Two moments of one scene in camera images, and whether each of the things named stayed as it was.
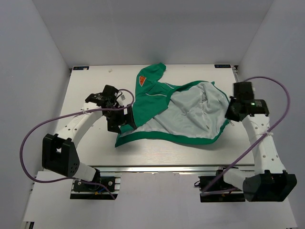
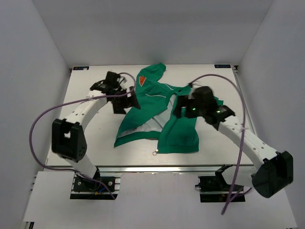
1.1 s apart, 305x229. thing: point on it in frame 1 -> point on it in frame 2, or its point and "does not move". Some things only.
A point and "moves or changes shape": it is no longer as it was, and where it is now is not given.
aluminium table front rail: x=173 y=169 does not move
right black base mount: x=228 y=196 does not move
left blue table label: x=81 y=68 does not move
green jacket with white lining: x=194 y=113 moves or changes shape
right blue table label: x=222 y=66 does not move
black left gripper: x=113 y=126 -> x=128 y=102
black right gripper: x=228 y=115 -> x=184 y=101
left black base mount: x=82 y=190 does not move
